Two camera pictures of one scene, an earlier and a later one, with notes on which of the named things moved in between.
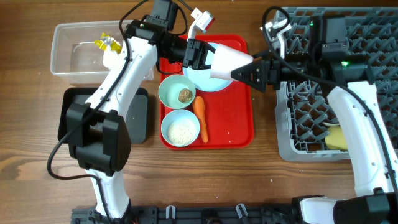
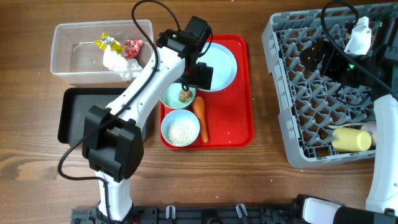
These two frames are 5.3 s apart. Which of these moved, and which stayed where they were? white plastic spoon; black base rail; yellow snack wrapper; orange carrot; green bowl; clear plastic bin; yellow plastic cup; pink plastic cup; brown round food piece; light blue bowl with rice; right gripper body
Moved: right gripper body; yellow plastic cup; white plastic spoon; pink plastic cup
Stayed: black base rail; orange carrot; yellow snack wrapper; light blue bowl with rice; clear plastic bin; green bowl; brown round food piece
